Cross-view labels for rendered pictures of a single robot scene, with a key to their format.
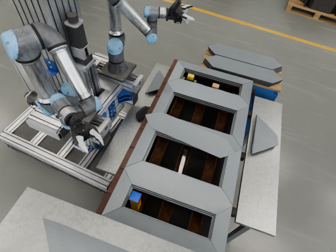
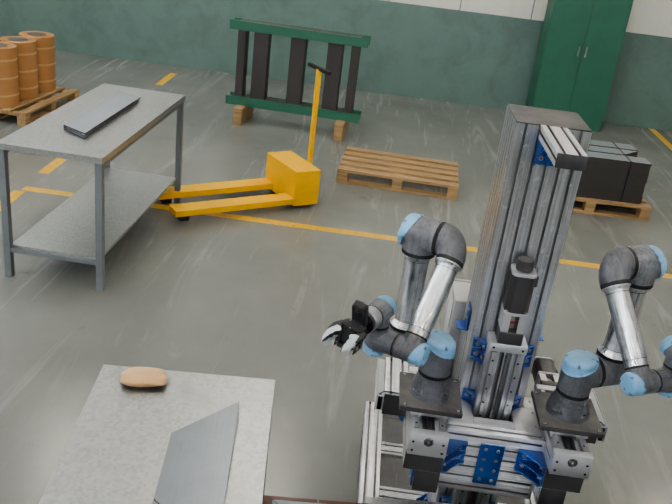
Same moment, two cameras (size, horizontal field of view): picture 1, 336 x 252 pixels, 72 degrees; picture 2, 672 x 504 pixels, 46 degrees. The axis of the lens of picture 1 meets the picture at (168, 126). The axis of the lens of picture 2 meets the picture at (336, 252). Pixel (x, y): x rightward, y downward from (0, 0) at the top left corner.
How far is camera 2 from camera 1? 166 cm
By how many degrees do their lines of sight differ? 61
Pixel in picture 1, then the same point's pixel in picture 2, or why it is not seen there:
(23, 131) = (395, 427)
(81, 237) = (226, 443)
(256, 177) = not seen: outside the picture
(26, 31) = (431, 223)
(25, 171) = (330, 476)
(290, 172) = not seen: outside the picture
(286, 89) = not seen: outside the picture
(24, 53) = (409, 241)
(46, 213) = (247, 407)
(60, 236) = (221, 424)
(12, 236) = (207, 388)
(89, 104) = (408, 341)
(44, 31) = (446, 234)
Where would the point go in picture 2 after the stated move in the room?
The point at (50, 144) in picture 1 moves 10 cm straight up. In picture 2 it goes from (395, 471) to (398, 454)
